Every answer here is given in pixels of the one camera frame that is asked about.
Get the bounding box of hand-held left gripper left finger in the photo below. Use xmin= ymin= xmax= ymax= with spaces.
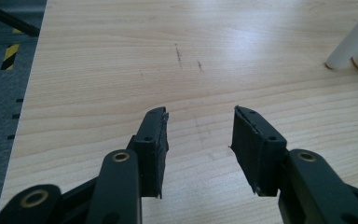
xmin=127 ymin=106 xmax=171 ymax=200

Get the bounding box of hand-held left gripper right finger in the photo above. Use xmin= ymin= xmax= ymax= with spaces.
xmin=229 ymin=105 xmax=289 ymax=198

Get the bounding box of white round tube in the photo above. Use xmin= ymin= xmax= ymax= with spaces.
xmin=324 ymin=2 xmax=358 ymax=70

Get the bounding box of yellow black striped tape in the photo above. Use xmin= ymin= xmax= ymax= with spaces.
xmin=0 ymin=28 xmax=23 ymax=71

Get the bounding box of black metal bar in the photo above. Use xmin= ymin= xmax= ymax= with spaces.
xmin=0 ymin=0 xmax=42 ymax=38

